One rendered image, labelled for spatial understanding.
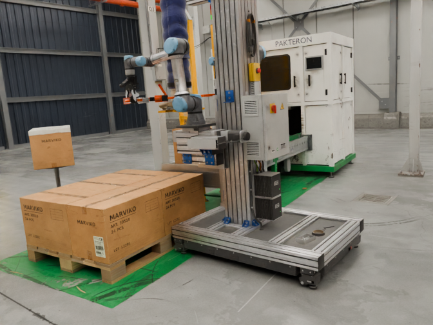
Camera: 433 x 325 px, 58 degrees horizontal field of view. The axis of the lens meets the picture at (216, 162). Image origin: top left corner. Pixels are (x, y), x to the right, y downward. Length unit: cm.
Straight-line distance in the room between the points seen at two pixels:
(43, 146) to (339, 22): 984
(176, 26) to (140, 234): 182
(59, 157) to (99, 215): 172
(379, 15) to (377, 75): 158
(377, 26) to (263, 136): 960
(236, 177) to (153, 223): 75
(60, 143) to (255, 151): 229
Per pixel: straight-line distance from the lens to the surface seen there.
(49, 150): 442
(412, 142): 587
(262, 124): 280
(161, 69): 489
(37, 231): 348
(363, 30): 1228
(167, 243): 332
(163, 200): 321
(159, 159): 496
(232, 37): 299
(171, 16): 366
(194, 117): 300
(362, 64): 1222
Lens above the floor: 125
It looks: 10 degrees down
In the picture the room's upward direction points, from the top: 4 degrees counter-clockwise
